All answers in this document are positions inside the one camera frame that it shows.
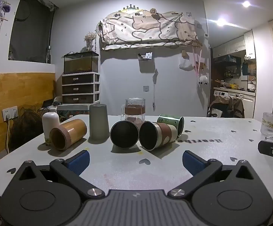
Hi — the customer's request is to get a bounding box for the printed cloth on wall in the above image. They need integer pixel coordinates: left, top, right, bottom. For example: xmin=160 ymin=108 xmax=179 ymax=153
xmin=96 ymin=10 xmax=203 ymax=50

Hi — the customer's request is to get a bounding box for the glass mug with brown sleeve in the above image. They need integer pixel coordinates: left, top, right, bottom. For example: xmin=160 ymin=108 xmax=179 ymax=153
xmin=121 ymin=98 xmax=146 ymax=126

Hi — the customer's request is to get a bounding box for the patterned glass tumbler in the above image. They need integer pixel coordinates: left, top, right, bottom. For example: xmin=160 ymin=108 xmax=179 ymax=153
xmin=260 ymin=112 xmax=273 ymax=138

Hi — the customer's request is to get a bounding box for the bamboo cup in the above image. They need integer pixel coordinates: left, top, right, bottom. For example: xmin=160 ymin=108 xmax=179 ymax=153
xmin=49 ymin=118 xmax=88 ymax=151

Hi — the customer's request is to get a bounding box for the black cup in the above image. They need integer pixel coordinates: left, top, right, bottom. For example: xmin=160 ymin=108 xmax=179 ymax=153
xmin=110 ymin=120 xmax=140 ymax=149

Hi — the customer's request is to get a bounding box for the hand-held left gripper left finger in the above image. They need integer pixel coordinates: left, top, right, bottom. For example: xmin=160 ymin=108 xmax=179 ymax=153
xmin=13 ymin=150 xmax=104 ymax=198

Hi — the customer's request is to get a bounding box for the white power cable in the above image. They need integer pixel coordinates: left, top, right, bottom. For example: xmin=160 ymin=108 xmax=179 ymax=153
xmin=5 ymin=120 xmax=11 ymax=154

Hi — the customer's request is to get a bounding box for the vase of dried flowers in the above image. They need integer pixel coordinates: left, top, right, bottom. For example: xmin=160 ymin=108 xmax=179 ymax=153
xmin=84 ymin=31 xmax=97 ymax=52

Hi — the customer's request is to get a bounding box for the white cup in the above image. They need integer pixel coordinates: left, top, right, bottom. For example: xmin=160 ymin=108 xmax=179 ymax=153
xmin=42 ymin=112 xmax=60 ymax=146

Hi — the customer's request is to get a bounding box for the chair with brown jacket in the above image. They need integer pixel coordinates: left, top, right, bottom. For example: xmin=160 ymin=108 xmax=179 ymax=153
xmin=207 ymin=95 xmax=245 ymax=118

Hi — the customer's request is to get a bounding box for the glass fish tank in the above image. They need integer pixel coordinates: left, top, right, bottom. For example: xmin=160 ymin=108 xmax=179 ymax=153
xmin=63 ymin=51 xmax=99 ymax=74

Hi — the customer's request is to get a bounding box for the brown and cream cup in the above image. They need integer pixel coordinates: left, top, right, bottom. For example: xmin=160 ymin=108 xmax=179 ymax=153
xmin=139 ymin=121 xmax=178 ymax=151

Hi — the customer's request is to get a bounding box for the laptop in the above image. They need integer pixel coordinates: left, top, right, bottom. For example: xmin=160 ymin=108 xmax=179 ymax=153
xmin=42 ymin=98 xmax=57 ymax=110

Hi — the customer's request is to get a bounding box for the green printed cup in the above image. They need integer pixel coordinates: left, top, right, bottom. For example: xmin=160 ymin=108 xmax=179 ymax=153
xmin=157 ymin=114 xmax=185 ymax=138

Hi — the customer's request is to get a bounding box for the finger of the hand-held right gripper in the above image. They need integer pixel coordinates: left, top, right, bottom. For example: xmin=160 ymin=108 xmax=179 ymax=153
xmin=258 ymin=140 xmax=273 ymax=157

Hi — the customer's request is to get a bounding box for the white hanging bag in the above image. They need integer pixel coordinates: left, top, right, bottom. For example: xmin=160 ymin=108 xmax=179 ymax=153
xmin=179 ymin=57 xmax=195 ymax=71

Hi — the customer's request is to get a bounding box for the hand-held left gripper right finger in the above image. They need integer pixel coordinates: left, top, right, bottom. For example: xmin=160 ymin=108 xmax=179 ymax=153
xmin=167 ymin=150 xmax=262 ymax=197

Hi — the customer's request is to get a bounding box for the white plastic drawer unit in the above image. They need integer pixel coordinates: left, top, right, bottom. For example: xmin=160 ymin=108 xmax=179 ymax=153
xmin=61 ymin=72 xmax=100 ymax=104

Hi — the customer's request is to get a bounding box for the small wall holder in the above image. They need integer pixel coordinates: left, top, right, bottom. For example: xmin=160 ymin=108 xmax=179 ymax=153
xmin=137 ymin=51 xmax=153 ymax=62

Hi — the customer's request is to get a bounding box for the dark mesh bag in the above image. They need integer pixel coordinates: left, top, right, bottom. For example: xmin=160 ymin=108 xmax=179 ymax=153
xmin=9 ymin=109 xmax=45 ymax=151

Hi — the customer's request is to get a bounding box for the gold crown ornament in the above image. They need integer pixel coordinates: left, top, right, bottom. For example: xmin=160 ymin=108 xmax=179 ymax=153
xmin=118 ymin=4 xmax=143 ymax=14

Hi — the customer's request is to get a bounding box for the grey frosted cup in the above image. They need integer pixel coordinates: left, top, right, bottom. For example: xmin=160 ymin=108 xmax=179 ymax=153
xmin=89 ymin=104 xmax=110 ymax=144

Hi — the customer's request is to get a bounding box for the white washing machine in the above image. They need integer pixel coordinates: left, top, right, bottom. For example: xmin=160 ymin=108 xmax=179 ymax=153
xmin=213 ymin=89 xmax=229 ymax=99

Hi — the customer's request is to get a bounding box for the white wall socket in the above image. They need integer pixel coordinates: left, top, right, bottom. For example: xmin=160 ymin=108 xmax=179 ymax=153
xmin=2 ymin=106 xmax=18 ymax=121

